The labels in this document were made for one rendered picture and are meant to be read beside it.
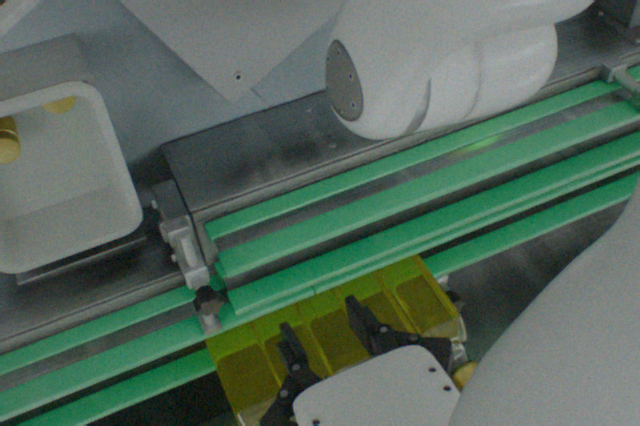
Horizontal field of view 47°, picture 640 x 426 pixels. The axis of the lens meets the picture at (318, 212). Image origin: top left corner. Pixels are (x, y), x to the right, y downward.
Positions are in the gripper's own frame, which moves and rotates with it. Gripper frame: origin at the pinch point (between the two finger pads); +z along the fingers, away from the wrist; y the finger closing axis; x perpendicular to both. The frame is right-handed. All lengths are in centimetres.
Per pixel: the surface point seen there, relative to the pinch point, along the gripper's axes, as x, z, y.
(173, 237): -6.9, 30.3, -6.8
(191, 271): -7.6, 24.2, -6.5
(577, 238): -38, 37, 54
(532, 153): -10.1, 25.3, 36.6
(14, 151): 5.8, 36.3, -18.9
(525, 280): -39, 34, 42
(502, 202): -17.2, 27.3, 33.6
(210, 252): -13.7, 34.8, -3.0
